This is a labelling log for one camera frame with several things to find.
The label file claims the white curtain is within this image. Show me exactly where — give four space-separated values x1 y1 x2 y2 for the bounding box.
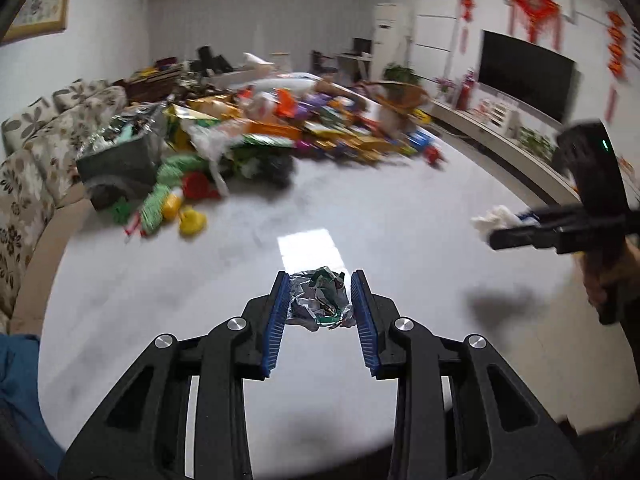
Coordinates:
150 0 376 68

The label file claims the framed wall picture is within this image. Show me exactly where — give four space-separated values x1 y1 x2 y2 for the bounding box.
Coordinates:
2 0 73 43

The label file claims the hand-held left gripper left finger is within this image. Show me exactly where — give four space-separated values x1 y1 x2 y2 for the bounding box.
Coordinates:
57 270 291 480

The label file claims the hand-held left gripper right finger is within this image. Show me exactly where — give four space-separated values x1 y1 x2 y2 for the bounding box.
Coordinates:
350 270 588 480

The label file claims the silver foil wrapper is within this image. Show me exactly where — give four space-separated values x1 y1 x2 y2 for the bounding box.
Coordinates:
287 267 356 332

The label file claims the large red knot decoration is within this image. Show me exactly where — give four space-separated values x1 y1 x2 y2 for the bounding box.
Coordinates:
511 0 561 51

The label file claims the person's blue clothing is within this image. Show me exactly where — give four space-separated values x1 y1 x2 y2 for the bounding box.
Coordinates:
0 332 66 476

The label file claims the grey box with foil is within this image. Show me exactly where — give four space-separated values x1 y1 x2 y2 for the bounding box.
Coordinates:
76 112 168 211

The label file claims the green potted plant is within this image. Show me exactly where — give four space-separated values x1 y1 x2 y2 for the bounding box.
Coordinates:
382 62 421 86

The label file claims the dark chair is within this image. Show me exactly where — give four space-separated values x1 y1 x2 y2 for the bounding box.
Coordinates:
310 50 338 78

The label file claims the pile of colourful wrappers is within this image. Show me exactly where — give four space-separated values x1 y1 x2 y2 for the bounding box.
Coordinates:
112 52 448 238

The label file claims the wicker basket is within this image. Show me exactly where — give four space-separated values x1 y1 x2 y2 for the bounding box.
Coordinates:
360 79 431 128

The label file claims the green net bag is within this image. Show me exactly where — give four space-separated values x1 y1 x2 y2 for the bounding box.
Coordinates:
137 155 211 233

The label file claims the floral patterned sofa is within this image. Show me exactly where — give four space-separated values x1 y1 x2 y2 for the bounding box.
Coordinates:
0 79 128 333

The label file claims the person's right hand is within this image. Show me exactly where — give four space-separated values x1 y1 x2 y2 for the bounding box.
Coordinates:
582 252 606 313

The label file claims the small green cabinet plant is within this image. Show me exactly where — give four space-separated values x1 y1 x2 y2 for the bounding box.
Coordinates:
517 127 556 158

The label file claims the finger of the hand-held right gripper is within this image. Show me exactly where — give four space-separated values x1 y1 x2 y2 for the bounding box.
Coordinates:
489 225 576 253
517 205 591 228

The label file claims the white tissue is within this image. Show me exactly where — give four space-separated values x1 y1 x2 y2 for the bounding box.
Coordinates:
471 205 526 241

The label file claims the red fire extinguisher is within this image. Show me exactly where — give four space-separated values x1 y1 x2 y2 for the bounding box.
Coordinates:
455 67 476 111

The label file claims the white standing air conditioner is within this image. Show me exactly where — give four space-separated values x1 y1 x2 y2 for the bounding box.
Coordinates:
372 4 413 83

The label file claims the black flat television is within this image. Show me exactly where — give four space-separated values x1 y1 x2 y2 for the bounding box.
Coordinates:
477 30 577 123

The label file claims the desk with monitor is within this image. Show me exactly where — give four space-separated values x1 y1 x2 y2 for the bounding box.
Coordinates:
335 37 373 81

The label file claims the white television cabinet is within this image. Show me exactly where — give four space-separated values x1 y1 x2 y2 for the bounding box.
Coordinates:
430 97 583 206

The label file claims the yellow plastic toy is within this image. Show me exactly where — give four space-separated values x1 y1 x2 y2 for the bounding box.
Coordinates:
177 205 207 236

